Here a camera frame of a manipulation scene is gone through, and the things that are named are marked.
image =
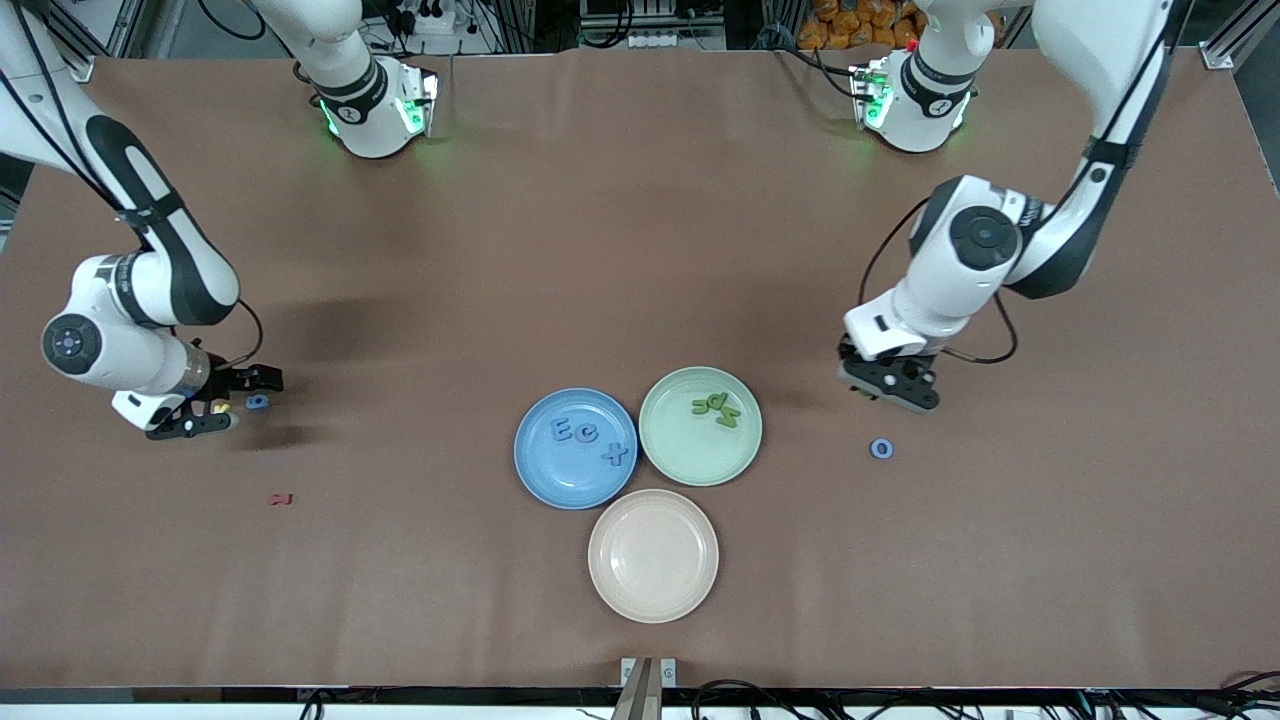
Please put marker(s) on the white power strip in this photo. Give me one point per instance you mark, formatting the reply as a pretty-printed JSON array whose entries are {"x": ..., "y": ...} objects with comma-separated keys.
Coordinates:
[
  {"x": 430, "y": 20},
  {"x": 660, "y": 39}
]

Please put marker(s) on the aluminium frame profile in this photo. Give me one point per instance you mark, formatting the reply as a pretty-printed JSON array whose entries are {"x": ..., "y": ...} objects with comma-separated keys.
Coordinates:
[
  {"x": 1218, "y": 55},
  {"x": 78, "y": 70}
]

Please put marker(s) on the blue plate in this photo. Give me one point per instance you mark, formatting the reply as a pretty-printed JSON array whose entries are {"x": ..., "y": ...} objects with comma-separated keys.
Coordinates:
[{"x": 560, "y": 480}]

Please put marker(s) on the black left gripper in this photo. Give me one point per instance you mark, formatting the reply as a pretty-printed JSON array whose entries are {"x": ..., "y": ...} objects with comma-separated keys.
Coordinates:
[{"x": 845, "y": 350}]

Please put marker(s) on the blue foam letter X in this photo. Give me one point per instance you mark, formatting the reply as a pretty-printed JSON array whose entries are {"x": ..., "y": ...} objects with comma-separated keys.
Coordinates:
[{"x": 616, "y": 454}]

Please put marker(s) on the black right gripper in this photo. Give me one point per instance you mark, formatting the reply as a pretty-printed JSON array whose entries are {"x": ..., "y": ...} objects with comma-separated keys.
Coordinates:
[{"x": 232, "y": 382}]

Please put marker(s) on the green plate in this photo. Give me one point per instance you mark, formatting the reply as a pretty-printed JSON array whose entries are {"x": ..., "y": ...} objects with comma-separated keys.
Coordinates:
[{"x": 700, "y": 450}]

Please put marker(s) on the green foam letter M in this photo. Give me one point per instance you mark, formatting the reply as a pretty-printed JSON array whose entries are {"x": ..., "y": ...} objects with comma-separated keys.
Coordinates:
[{"x": 730, "y": 417}]

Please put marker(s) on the blue foam letter O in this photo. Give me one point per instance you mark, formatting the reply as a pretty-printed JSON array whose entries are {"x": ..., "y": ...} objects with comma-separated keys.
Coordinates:
[{"x": 873, "y": 448}]

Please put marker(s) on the beige plate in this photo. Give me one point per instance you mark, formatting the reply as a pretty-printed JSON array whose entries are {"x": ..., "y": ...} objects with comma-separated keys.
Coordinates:
[{"x": 652, "y": 555}]

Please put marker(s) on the blue foam letter E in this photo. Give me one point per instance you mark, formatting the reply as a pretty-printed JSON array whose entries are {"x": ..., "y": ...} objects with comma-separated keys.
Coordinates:
[{"x": 563, "y": 430}]

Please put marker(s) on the bag of oranges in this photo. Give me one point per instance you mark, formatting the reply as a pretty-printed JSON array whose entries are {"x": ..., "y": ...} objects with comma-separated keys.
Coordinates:
[{"x": 850, "y": 25}]

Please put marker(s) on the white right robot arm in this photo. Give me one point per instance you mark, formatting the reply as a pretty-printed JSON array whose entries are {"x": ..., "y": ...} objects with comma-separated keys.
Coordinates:
[{"x": 170, "y": 280}]

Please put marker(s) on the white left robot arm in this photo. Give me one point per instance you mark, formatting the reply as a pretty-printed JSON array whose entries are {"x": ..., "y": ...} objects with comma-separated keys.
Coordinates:
[{"x": 960, "y": 290}]

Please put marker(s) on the metal table edge bracket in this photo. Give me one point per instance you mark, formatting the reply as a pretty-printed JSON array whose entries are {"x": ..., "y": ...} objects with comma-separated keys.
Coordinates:
[{"x": 640, "y": 690}]

